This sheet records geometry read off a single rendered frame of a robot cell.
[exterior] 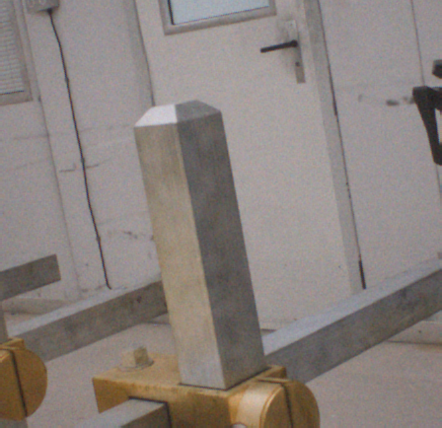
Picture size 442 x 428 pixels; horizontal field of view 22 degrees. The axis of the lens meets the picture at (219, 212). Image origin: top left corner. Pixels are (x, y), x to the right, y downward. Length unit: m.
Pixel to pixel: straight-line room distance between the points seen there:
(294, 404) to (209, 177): 0.13
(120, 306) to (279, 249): 3.32
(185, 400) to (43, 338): 0.29
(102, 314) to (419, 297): 0.27
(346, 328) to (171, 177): 0.21
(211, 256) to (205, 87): 3.74
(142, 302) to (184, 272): 0.35
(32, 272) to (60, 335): 0.30
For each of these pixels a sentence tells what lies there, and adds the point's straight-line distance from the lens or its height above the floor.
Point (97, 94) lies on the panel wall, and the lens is 4.80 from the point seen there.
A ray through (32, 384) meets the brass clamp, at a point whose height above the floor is 0.94.
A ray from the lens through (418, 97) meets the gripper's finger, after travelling 1.16.
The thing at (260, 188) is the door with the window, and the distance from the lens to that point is 4.24.
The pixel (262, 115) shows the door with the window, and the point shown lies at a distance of 4.16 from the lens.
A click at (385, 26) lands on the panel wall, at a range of 3.77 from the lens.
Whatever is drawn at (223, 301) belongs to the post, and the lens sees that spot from 0.62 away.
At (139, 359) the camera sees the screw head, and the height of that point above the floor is 0.98.
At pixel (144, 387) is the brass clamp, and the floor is 0.97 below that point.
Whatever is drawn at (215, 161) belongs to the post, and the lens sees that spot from 0.61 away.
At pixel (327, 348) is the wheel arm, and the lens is 0.75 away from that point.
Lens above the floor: 1.16
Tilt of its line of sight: 9 degrees down
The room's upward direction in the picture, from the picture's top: 10 degrees counter-clockwise
